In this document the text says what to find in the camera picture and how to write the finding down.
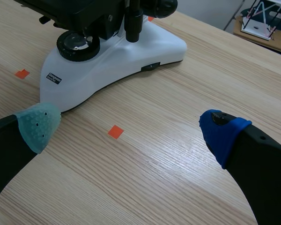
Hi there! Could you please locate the white and black microscope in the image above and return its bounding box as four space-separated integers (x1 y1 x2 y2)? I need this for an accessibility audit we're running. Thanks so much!
13 0 188 113

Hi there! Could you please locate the white wire frame stand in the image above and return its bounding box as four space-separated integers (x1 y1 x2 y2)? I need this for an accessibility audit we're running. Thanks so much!
240 0 281 41

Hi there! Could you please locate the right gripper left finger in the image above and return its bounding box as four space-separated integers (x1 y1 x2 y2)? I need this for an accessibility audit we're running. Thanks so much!
0 102 62 208

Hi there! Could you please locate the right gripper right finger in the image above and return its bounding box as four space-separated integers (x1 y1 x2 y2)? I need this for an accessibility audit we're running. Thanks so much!
198 109 281 225

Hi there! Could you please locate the wooden desk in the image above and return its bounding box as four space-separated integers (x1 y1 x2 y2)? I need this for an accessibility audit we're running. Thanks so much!
233 15 281 56

